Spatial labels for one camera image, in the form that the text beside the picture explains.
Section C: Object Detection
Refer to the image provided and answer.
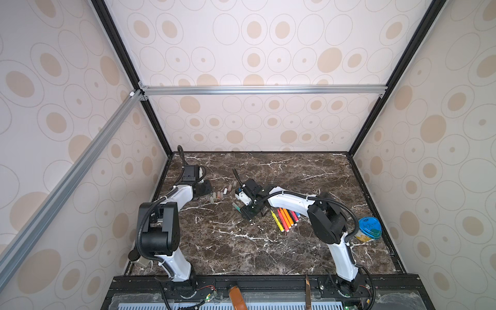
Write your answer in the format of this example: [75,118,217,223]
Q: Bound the green marker pen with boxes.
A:
[232,202,241,213]

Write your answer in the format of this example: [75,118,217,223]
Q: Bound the orange marker pen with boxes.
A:
[280,208,291,229]
[282,209,294,227]

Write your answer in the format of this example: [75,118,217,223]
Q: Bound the yellow marker pen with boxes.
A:
[271,211,285,232]

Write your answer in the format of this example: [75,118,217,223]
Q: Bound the red-pink marker pen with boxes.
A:
[287,210,299,226]

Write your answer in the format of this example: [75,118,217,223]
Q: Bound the pink marker pen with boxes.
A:
[277,209,289,232]

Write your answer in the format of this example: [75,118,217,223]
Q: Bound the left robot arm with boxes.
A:
[135,180,213,282]

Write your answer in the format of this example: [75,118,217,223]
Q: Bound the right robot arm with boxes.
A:
[235,179,359,282]

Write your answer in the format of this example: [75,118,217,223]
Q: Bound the brown thin stick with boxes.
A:
[305,275,311,310]

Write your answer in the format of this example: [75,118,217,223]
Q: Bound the blue-lidded plastic cup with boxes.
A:
[355,216,382,242]

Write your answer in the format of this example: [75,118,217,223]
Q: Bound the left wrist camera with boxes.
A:
[180,165,204,185]

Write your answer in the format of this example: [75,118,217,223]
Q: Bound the orange-brown handle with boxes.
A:
[228,285,248,310]

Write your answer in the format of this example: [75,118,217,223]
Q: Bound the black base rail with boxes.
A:
[102,274,434,309]

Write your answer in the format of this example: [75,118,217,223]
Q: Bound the horizontal aluminium rail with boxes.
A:
[142,84,388,96]

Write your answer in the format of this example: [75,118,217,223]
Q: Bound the diagonal aluminium rail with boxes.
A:
[1,89,144,289]

